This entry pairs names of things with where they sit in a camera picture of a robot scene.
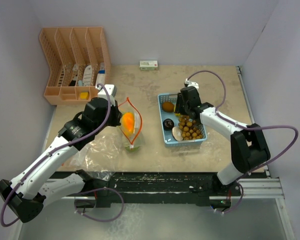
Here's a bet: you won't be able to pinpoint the orange fruit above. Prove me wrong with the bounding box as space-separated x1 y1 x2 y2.
121 112 135 136

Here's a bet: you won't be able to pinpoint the clear orange zip bag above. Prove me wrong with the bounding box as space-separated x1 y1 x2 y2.
118 97 143 152

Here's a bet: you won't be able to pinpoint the green cabbage front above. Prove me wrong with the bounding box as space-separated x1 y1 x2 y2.
124 142 141 152

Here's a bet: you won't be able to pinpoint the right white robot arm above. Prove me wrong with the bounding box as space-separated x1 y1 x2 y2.
175 86 271 196

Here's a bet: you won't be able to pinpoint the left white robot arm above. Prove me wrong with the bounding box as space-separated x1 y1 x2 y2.
0 97 122 227

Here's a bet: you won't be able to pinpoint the brown kiwi fruit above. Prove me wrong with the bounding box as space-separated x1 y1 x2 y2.
161 101 175 113

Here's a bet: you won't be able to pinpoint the yellow block in organizer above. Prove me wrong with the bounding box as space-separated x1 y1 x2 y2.
79 91 90 100

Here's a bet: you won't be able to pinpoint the beige mushroom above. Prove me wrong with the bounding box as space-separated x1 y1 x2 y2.
171 126 183 142

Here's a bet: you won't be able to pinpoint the brown longan bunch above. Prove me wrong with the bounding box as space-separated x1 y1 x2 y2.
178 115 204 141

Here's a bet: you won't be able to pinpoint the blue plastic basket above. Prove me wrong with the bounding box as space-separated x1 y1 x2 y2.
157 92 208 147

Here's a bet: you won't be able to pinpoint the white blue box in organizer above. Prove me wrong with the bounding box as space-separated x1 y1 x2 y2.
95 62 106 89

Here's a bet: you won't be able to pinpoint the white tube in organizer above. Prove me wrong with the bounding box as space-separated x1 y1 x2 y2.
82 65 93 86

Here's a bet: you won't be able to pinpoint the green white small box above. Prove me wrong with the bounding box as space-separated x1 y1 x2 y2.
139 60 159 71

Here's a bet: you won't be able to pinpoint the pink desk organizer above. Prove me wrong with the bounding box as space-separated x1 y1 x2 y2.
39 26 112 106

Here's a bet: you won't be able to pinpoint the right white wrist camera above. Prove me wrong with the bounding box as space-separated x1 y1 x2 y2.
184 78 199 90

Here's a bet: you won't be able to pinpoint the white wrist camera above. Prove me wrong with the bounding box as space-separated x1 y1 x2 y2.
184 78 199 90
97 83 117 101

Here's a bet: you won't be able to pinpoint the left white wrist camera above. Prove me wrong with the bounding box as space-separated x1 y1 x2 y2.
97 83 117 101

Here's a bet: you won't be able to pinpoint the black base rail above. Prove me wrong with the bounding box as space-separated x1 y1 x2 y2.
73 172 242 208

